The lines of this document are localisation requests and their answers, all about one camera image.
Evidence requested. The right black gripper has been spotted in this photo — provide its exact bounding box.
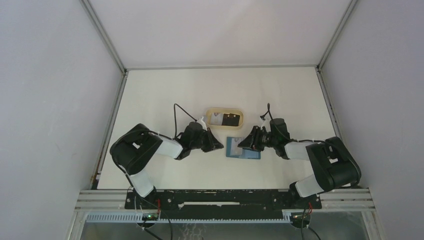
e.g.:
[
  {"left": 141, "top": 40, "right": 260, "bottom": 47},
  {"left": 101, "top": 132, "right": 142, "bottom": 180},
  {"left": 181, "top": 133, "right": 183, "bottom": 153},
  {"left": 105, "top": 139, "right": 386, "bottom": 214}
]
[{"left": 237, "top": 124, "right": 278, "bottom": 152}]

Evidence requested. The black card in tray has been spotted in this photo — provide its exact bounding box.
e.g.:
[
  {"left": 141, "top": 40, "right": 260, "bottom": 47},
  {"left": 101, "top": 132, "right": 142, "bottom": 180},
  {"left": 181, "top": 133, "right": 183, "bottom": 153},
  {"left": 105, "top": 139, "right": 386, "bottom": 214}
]
[{"left": 221, "top": 113, "right": 241, "bottom": 127}]

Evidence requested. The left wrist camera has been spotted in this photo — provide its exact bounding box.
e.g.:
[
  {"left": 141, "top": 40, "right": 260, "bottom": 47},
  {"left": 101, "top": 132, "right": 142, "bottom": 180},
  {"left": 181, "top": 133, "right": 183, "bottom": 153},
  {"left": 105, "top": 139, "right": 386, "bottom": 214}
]
[{"left": 196, "top": 116, "right": 208, "bottom": 131}]

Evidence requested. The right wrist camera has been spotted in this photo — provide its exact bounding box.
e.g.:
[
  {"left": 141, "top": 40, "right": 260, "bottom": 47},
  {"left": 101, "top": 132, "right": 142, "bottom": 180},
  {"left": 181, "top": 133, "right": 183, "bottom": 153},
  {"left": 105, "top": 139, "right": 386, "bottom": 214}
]
[{"left": 260, "top": 118, "right": 270, "bottom": 129}]

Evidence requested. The white card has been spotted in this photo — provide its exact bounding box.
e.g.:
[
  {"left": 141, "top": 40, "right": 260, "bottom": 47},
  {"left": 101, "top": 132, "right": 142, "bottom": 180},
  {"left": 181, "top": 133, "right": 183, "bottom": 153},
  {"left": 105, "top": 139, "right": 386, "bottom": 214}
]
[
  {"left": 230, "top": 137, "right": 244, "bottom": 156},
  {"left": 209, "top": 112, "right": 224, "bottom": 126}
]

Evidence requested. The right black cable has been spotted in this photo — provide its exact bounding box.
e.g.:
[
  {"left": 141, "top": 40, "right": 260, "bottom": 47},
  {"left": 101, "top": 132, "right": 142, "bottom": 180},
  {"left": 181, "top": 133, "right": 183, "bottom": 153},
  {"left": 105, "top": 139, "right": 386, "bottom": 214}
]
[{"left": 259, "top": 103, "right": 363, "bottom": 240}]

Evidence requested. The white card in tray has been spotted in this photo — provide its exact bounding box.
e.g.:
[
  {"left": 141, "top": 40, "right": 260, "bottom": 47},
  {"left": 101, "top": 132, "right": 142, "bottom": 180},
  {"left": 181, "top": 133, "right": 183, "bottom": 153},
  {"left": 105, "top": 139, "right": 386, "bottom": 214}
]
[{"left": 209, "top": 112, "right": 224, "bottom": 126}]

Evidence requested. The blue card holder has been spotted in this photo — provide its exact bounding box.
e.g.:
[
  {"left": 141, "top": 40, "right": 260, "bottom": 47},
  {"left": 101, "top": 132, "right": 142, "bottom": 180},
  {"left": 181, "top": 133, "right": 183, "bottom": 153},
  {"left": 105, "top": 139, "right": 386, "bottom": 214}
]
[{"left": 225, "top": 136, "right": 261, "bottom": 160}]

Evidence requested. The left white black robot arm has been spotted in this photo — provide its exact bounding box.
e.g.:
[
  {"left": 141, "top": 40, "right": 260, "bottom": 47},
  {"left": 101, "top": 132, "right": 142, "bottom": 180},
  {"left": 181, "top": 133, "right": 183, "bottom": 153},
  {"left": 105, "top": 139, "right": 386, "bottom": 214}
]
[{"left": 109, "top": 120, "right": 224, "bottom": 209}]

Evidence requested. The left black cable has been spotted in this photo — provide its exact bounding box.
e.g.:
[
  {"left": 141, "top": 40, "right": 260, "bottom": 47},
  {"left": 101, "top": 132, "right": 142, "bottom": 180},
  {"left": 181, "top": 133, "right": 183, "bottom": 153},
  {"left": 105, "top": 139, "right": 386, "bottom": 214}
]
[{"left": 173, "top": 103, "right": 198, "bottom": 140}]

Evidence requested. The black cable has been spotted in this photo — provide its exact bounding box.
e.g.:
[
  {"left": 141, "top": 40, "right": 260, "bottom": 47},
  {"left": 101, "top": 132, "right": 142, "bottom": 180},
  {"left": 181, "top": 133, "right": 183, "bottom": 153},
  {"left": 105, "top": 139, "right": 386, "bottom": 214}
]
[
  {"left": 259, "top": 103, "right": 363, "bottom": 240},
  {"left": 173, "top": 103, "right": 198, "bottom": 140}
]

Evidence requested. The black mounting base plate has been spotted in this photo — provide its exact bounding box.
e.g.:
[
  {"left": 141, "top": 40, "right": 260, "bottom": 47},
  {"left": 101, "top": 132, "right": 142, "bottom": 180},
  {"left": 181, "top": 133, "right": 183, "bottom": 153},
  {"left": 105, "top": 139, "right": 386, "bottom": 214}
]
[{"left": 124, "top": 189, "right": 322, "bottom": 221}]

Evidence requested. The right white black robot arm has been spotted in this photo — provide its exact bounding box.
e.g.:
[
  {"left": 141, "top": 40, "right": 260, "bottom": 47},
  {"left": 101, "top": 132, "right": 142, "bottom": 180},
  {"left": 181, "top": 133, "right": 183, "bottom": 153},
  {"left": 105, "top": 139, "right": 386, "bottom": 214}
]
[{"left": 238, "top": 118, "right": 362, "bottom": 208}]

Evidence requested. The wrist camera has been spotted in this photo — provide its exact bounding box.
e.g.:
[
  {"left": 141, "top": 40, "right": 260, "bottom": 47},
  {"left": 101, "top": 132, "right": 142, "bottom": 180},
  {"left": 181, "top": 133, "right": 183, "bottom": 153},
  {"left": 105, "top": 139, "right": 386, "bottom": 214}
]
[
  {"left": 260, "top": 118, "right": 270, "bottom": 129},
  {"left": 196, "top": 116, "right": 208, "bottom": 131}
]

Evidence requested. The beige oval tray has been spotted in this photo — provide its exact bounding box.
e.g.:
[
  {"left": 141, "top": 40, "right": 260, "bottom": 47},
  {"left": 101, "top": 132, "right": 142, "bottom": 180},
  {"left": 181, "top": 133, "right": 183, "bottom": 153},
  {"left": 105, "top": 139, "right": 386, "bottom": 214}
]
[{"left": 204, "top": 107, "right": 244, "bottom": 131}]

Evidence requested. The white toothed cable duct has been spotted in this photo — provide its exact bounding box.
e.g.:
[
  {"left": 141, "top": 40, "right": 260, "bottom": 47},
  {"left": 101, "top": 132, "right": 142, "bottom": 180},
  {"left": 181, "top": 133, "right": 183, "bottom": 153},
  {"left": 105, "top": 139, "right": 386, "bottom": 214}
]
[{"left": 86, "top": 211, "right": 293, "bottom": 224}]

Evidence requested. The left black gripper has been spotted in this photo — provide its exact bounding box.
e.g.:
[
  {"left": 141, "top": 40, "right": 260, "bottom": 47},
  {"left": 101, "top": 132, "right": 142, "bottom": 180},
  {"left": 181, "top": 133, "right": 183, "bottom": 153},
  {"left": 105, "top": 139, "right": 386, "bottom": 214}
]
[{"left": 190, "top": 127, "right": 224, "bottom": 153}]

